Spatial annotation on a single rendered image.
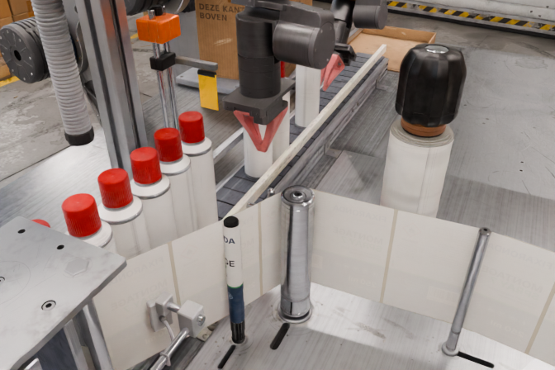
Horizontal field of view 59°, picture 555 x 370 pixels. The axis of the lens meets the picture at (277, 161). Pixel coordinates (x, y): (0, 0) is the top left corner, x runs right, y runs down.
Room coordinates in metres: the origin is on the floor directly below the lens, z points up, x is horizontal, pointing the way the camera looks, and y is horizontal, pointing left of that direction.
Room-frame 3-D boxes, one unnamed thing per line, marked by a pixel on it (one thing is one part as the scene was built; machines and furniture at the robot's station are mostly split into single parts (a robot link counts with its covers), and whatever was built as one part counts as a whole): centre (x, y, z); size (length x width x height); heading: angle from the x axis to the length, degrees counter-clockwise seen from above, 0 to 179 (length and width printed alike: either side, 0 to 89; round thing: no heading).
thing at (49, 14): (0.54, 0.25, 1.18); 0.04 x 0.04 x 0.21
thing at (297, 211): (0.43, -0.02, 0.97); 0.05 x 0.05 x 0.19
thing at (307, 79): (0.95, -0.06, 0.98); 0.05 x 0.05 x 0.20
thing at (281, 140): (0.81, 0.00, 0.98); 0.05 x 0.05 x 0.20
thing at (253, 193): (0.89, -0.07, 0.91); 1.07 x 0.01 x 0.02; 154
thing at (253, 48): (0.62, 0.02, 1.18); 0.07 x 0.06 x 0.07; 57
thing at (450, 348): (0.37, -0.21, 0.97); 0.02 x 0.02 x 0.19
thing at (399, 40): (1.54, -0.35, 0.85); 0.30 x 0.26 x 0.04; 154
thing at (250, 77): (0.63, 0.02, 1.12); 0.10 x 0.07 x 0.07; 154
